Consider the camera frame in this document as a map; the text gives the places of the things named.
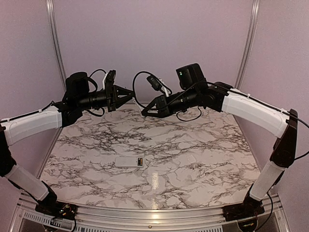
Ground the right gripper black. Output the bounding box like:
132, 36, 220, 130
141, 87, 199, 118

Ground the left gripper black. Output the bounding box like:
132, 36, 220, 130
77, 82, 136, 112

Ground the white battery cover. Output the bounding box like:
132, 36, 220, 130
187, 155, 196, 163

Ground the white remote control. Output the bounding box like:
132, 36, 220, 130
115, 157, 144, 168

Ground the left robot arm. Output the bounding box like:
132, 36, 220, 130
0, 70, 134, 215

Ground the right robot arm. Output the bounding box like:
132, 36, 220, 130
141, 63, 301, 217

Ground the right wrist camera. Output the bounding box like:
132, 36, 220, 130
146, 75, 172, 97

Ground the right camera cable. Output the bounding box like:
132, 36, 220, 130
132, 71, 208, 107

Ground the camera cable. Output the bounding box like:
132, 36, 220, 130
132, 71, 208, 107
86, 69, 108, 92

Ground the left camera cable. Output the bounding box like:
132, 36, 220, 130
86, 69, 108, 92

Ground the left aluminium frame post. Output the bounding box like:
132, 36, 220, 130
46, 0, 66, 79

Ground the aluminium frame post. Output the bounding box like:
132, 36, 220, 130
235, 0, 260, 89
46, 0, 66, 79

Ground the right aluminium frame post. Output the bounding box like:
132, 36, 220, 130
235, 0, 260, 89

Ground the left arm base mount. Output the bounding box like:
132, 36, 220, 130
35, 201, 78, 220

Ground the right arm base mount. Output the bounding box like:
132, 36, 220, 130
223, 200, 265, 221

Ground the front aluminium rail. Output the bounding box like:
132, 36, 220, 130
9, 193, 290, 232

